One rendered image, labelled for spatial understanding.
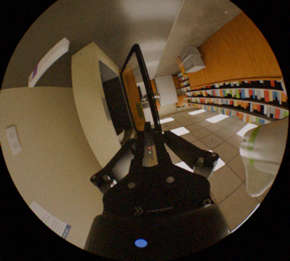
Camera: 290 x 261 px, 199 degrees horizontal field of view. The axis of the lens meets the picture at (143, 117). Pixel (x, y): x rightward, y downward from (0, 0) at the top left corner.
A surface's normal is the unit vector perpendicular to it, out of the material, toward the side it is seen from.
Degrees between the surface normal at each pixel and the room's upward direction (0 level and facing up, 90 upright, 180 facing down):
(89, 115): 90
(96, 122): 90
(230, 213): 179
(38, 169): 90
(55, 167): 90
